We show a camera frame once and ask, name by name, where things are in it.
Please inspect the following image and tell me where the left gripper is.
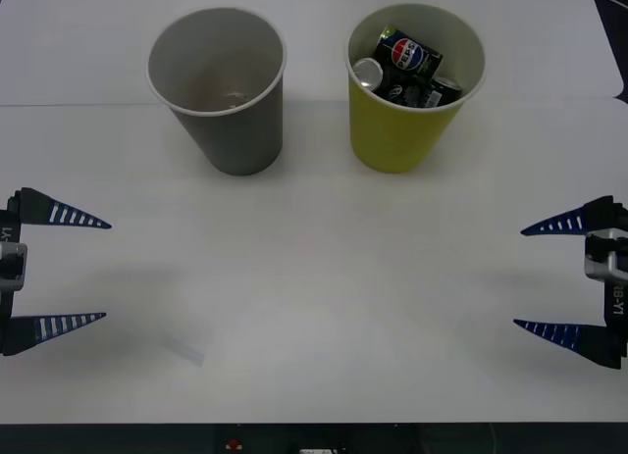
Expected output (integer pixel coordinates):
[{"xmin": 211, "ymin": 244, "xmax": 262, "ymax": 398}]
[{"xmin": 0, "ymin": 186, "xmax": 113, "ymax": 357}]

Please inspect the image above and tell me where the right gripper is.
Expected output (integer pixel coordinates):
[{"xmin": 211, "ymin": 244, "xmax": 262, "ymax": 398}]
[{"xmin": 512, "ymin": 194, "xmax": 628, "ymax": 372}]

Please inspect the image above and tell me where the black can red blue emblem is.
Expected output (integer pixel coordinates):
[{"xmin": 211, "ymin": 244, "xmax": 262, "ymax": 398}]
[{"xmin": 371, "ymin": 25, "xmax": 445, "ymax": 82}]

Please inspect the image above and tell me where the black can with dark lid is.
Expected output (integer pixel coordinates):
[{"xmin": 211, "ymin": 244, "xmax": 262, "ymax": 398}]
[{"xmin": 426, "ymin": 75, "xmax": 465, "ymax": 107}]

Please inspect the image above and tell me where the grey plastic waste bin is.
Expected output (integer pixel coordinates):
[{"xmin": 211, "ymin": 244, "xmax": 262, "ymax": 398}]
[{"xmin": 145, "ymin": 7, "xmax": 288, "ymax": 177}]

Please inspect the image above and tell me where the black can with oval emblem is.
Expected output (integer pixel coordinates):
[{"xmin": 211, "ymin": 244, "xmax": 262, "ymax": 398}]
[{"xmin": 351, "ymin": 56, "xmax": 436, "ymax": 110}]

